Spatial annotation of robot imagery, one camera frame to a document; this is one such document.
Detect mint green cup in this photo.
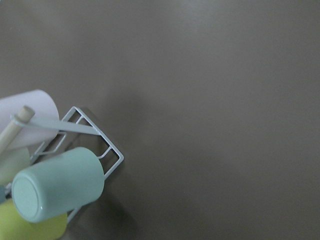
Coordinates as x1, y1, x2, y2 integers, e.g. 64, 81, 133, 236
11, 147, 105, 223

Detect pink cup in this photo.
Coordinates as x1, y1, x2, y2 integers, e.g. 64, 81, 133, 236
0, 89, 60, 150

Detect cream white cup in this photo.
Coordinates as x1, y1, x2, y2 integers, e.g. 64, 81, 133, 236
0, 147, 31, 186

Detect grey cup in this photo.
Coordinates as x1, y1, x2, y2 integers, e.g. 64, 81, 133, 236
0, 185, 6, 204

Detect yellow cup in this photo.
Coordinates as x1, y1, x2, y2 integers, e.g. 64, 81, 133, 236
0, 199, 68, 240

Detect white wire cup rack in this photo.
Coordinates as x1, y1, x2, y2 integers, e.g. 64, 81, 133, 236
4, 106, 125, 223

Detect wooden rack handle rod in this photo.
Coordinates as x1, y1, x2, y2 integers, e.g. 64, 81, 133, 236
0, 105, 35, 154

